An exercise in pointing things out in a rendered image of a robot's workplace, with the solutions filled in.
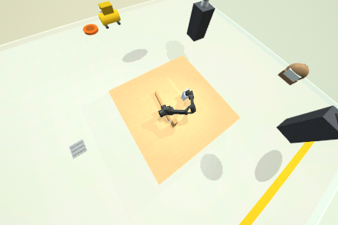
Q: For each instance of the wooden post with slot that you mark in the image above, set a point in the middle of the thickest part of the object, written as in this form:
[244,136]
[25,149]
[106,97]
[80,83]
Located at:
[174,122]

